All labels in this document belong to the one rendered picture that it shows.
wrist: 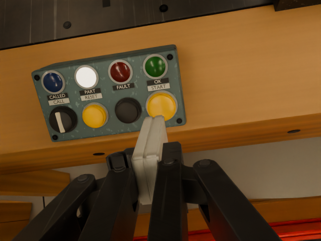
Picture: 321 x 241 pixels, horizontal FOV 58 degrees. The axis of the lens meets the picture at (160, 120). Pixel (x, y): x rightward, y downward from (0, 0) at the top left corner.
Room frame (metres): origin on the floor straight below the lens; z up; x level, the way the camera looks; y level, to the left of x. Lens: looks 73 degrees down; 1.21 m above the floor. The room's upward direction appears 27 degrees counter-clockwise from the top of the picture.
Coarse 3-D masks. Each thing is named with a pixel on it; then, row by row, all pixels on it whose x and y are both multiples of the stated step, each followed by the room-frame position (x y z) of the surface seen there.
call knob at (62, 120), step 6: (60, 108) 0.14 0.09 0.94; (54, 114) 0.14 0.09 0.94; (60, 114) 0.14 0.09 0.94; (66, 114) 0.13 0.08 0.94; (72, 114) 0.13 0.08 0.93; (54, 120) 0.13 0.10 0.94; (60, 120) 0.13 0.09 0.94; (66, 120) 0.13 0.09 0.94; (72, 120) 0.13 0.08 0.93; (54, 126) 0.13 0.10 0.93; (60, 126) 0.13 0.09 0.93; (66, 126) 0.12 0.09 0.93; (72, 126) 0.12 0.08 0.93; (60, 132) 0.12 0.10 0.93
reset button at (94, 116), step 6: (90, 108) 0.13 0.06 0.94; (96, 108) 0.12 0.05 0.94; (102, 108) 0.12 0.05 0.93; (84, 114) 0.12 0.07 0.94; (90, 114) 0.12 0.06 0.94; (96, 114) 0.12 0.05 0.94; (102, 114) 0.12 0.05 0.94; (84, 120) 0.12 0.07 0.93; (90, 120) 0.12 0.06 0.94; (96, 120) 0.11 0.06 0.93; (102, 120) 0.11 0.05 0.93; (90, 126) 0.11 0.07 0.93; (96, 126) 0.11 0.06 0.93
